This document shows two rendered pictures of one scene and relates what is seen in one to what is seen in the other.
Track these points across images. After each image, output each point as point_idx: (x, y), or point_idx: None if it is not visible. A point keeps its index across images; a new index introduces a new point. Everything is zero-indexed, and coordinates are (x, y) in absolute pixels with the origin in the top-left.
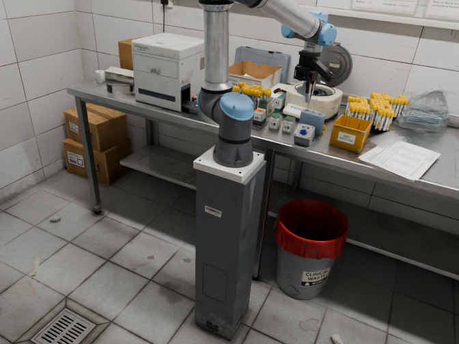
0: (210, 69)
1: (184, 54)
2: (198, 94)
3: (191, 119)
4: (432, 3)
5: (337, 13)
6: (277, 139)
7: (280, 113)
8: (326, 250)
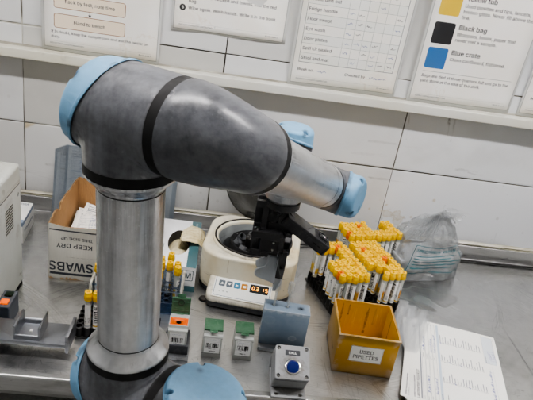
0: (120, 325)
1: None
2: (76, 371)
3: (13, 373)
4: (419, 76)
5: (267, 90)
6: None
7: (197, 296)
8: None
